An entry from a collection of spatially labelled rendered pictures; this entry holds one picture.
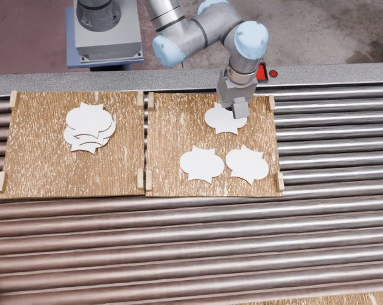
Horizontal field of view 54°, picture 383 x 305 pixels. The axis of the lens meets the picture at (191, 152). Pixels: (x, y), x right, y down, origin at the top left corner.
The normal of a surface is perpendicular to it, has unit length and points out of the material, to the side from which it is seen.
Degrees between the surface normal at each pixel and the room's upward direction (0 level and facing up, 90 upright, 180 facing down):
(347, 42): 0
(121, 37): 1
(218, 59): 0
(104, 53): 90
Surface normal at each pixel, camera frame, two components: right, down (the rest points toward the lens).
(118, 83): 0.07, -0.39
